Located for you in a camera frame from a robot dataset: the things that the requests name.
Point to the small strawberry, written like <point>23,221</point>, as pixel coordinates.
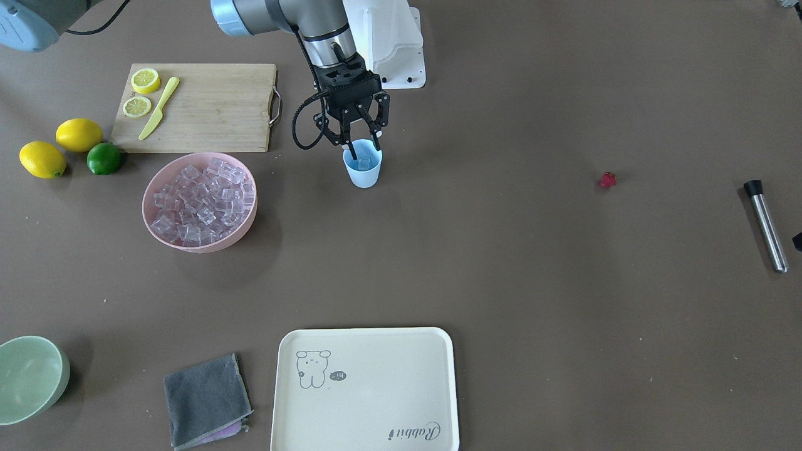
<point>608,180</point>

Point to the yellow lemon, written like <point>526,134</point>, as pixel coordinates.
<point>79,135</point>
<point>42,159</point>

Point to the blue cup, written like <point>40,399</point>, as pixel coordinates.
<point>363,148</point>

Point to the grey folded cloth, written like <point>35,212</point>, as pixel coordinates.
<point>206,402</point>

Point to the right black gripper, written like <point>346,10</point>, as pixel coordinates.
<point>381,104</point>

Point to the green lime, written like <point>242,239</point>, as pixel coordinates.
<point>104,158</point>

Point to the lemon slices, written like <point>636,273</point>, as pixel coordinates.
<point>143,82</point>

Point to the mint green bowl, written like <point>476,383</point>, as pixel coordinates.
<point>34,375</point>

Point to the ice cube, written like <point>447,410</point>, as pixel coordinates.
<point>363,164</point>

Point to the steel muddler black tip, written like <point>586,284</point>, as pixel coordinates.
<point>755,191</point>

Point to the white rabbit tray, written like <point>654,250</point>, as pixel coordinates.
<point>366,389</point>

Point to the wooden cutting board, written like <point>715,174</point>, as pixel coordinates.
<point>227,107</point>

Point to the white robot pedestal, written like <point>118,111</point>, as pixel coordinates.
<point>388,36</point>

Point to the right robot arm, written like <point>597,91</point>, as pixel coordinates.
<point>320,27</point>

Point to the pink bowl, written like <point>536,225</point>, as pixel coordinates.
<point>200,203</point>

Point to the yellow plastic knife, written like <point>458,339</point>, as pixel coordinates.
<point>157,115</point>

